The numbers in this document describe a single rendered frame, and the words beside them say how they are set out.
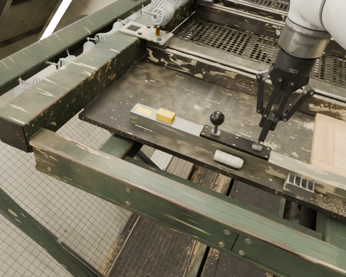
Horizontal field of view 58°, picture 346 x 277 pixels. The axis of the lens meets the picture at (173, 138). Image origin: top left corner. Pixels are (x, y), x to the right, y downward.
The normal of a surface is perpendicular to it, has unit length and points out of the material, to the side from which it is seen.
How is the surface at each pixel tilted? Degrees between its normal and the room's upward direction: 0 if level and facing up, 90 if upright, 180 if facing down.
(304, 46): 90
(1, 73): 90
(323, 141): 56
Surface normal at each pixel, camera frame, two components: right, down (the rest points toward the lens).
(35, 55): 0.61, -0.43
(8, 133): -0.38, 0.58
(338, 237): 0.12, -0.74
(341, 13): -0.97, 0.01
